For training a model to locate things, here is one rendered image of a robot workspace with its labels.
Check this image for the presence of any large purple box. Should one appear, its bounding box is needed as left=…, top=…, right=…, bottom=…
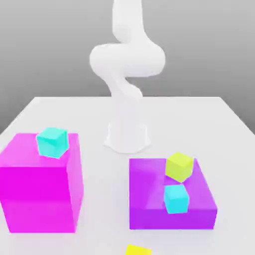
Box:
left=128, top=157, right=218, bottom=231

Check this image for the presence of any small cyan cube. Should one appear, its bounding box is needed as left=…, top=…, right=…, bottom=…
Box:
left=163, top=184, right=189, bottom=215

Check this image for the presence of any small turquoise cube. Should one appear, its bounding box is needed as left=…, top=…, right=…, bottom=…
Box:
left=36, top=127, right=70, bottom=159

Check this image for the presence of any large magenta box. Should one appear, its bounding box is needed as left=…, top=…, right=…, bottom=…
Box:
left=0, top=132, right=84, bottom=234

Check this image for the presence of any small yellow cube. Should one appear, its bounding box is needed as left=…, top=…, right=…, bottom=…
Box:
left=125, top=244, right=152, bottom=255

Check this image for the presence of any small lime cube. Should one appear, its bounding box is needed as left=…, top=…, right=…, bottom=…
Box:
left=165, top=151, right=194, bottom=183

